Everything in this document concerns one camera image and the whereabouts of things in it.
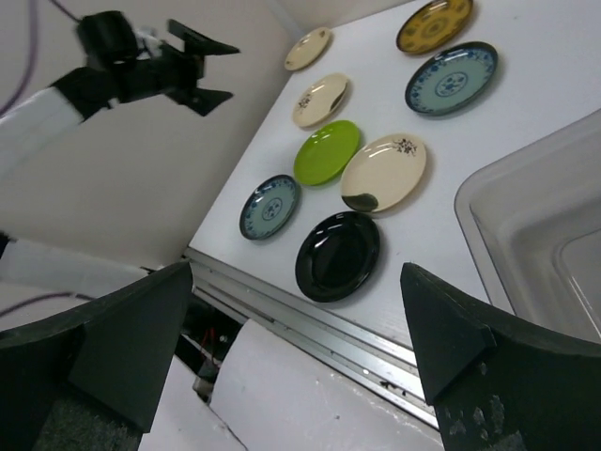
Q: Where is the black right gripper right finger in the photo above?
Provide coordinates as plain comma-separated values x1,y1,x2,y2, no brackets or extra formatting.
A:
400,263,600,450

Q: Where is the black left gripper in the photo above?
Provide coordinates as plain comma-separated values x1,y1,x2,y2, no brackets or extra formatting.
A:
112,19,240,117

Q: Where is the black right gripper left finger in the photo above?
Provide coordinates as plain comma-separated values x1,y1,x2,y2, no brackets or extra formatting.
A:
1,261,193,450

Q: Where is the small cream plate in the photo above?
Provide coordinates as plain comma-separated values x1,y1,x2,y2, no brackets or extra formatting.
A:
284,27,332,71

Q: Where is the black glossy plate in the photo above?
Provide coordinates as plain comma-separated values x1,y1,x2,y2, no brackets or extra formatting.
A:
295,211,381,303

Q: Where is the large cream plate dark patch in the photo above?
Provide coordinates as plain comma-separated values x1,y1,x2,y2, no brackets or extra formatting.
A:
340,133,427,212

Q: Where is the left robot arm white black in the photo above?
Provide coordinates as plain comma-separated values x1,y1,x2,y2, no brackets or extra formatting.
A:
1,10,239,299

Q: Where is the clear plastic bin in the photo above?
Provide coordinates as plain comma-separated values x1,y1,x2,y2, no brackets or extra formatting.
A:
455,112,600,342

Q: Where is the cream plate with dark patch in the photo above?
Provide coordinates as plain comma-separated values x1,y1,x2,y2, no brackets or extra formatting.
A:
292,72,350,128

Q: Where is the lime green plate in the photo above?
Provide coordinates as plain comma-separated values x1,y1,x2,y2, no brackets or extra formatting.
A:
293,120,362,186

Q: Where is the small blue patterned plate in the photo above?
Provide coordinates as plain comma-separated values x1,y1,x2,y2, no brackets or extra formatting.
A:
239,174,301,241

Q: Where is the white front cover panel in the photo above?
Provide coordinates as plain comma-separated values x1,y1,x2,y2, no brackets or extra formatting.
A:
140,320,442,450

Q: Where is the yellow patterned plate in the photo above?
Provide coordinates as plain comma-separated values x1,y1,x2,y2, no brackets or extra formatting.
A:
395,0,474,55

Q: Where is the large blue patterned plate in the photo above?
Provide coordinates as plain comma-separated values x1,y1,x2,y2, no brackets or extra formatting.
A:
405,41,499,117

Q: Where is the aluminium table rail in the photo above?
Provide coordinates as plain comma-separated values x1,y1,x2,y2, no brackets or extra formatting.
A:
184,248,439,429

